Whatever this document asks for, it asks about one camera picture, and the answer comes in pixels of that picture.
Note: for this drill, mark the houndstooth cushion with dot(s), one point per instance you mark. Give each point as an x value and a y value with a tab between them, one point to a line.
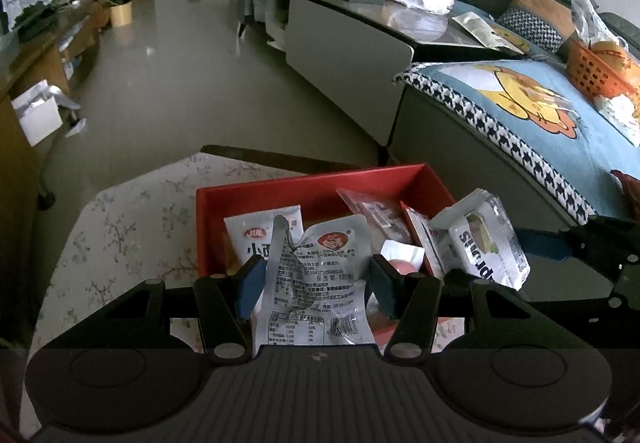
532	28

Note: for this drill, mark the clear striped snack packet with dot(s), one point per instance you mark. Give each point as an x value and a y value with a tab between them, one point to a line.
380	213

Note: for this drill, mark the clear plastic bag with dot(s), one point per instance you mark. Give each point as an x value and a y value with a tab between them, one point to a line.
595	23

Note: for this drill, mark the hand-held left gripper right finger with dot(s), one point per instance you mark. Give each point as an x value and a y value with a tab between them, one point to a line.
384	285

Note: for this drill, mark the white cardboard box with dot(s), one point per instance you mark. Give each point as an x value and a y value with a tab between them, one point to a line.
40	115

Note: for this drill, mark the white printed snack packet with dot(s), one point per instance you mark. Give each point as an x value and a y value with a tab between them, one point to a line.
310	273

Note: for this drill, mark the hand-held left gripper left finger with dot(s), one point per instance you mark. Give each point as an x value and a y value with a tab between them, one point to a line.
250	283

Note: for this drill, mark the white packet red bands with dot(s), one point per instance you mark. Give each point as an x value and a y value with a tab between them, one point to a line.
425	238

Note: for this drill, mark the red cardboard box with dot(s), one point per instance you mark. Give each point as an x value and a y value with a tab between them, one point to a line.
320	193

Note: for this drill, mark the white snack packet red label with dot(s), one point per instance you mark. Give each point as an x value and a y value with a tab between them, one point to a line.
250	238

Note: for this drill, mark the blue cartoon blanket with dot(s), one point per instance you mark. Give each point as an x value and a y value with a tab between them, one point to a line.
550	123

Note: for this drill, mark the pale paper packet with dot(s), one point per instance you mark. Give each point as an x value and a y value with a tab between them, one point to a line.
480	28

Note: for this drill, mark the white cake packet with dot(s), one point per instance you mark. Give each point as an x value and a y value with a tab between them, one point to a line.
485	243

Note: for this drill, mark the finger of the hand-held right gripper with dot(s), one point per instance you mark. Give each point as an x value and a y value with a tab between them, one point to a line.
456	277
542	244

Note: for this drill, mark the wooden television cabinet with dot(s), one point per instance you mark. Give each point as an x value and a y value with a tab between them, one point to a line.
50	48

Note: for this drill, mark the green grey sofa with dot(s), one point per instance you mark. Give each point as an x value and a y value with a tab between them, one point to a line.
450	148

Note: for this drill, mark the white crumpled bag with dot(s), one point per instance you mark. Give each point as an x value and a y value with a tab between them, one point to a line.
620	115

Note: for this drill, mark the orange plastic basket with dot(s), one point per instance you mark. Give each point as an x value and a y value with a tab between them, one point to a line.
595	68

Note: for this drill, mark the red snack bag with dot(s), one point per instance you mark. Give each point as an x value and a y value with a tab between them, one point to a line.
627	193

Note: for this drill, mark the yellow waste bin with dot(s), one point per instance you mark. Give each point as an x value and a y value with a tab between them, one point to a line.
120	9

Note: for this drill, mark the brown cushion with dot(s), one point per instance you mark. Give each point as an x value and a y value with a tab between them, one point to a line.
545	3

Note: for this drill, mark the grey coffee table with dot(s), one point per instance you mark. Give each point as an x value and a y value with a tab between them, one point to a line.
345	53

